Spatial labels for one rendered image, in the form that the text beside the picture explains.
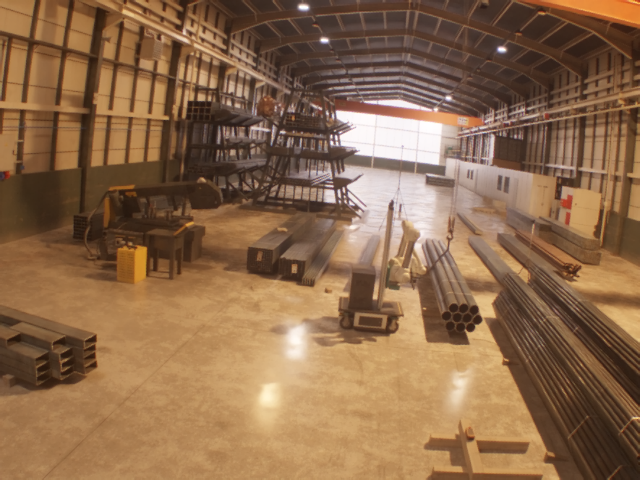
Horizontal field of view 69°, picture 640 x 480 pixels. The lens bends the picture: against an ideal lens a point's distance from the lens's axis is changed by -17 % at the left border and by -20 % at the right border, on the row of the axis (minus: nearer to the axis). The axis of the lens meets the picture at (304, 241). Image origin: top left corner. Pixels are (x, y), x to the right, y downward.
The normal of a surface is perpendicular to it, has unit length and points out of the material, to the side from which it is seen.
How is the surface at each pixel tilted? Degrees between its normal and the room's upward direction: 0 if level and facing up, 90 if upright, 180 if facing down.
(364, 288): 90
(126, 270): 90
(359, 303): 90
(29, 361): 90
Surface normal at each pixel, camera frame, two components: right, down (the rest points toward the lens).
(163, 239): -0.15, 0.16
